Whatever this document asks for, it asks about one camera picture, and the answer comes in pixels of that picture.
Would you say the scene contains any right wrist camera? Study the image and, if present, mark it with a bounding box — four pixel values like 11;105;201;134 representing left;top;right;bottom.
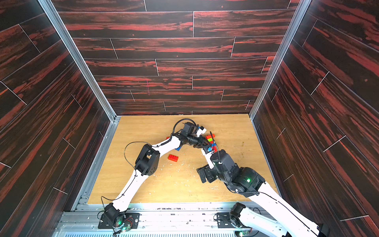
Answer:
201;145;214;169

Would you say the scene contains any left aluminium corner post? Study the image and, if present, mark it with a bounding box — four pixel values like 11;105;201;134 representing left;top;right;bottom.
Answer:
38;0;119;122

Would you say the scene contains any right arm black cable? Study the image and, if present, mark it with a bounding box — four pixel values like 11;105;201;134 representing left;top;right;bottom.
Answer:
209;131;320;237

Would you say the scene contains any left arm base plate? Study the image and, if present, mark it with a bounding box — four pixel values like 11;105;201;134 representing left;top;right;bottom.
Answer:
98;212;141;231

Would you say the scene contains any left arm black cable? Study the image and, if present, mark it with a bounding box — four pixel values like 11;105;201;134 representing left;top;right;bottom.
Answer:
96;118;197;235

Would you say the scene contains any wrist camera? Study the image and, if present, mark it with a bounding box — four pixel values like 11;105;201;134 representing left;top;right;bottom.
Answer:
195;126;207;137
201;145;214;169

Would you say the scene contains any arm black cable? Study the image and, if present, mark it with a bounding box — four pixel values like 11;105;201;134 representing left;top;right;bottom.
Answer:
96;118;197;235
209;131;320;237

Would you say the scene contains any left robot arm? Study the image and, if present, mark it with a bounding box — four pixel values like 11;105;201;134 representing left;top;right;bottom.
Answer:
99;118;212;230

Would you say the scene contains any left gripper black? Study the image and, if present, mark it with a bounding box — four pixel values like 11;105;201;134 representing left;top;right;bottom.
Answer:
186;135;211;148

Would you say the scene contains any aluminium front rail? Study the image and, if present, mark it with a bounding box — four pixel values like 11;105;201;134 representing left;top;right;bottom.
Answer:
52;202;306;237

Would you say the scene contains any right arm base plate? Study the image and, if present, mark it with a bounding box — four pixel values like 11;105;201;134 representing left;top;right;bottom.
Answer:
213;212;251;229

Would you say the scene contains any red long lego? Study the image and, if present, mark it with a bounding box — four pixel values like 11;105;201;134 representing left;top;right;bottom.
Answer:
168;154;179;162
206;134;215;139

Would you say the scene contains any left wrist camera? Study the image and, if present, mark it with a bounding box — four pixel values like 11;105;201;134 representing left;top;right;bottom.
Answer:
195;126;207;137

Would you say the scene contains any aluminium corner post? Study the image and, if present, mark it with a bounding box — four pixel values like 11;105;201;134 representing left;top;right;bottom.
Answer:
249;0;311;124
38;0;119;122

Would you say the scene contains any right aluminium corner post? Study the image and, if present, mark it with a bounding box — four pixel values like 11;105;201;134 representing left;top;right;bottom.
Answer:
249;0;311;124

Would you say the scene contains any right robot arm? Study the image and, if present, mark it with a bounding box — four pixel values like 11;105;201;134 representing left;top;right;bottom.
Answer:
197;148;330;237

